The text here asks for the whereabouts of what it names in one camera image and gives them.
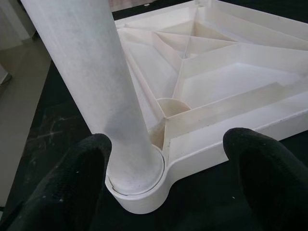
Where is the white plastic table leg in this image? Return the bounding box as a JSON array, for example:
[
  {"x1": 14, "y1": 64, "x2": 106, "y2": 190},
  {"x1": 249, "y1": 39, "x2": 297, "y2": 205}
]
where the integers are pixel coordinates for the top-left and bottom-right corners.
[{"x1": 20, "y1": 0, "x2": 165, "y2": 194}]

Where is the white plastic table top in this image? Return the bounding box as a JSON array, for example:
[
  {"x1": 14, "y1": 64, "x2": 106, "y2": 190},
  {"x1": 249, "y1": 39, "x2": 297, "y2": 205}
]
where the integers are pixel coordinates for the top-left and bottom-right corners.
[{"x1": 104, "y1": 0, "x2": 308, "y2": 215}]

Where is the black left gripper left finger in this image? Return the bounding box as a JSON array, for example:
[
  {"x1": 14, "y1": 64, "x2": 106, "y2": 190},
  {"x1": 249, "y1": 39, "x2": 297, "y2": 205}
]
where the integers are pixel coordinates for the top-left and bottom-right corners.
[{"x1": 0, "y1": 133, "x2": 113, "y2": 231}]

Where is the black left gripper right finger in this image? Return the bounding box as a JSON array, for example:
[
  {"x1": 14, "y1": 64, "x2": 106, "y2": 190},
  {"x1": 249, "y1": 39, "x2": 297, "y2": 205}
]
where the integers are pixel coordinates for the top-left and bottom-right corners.
[{"x1": 222, "y1": 127, "x2": 308, "y2": 231}]

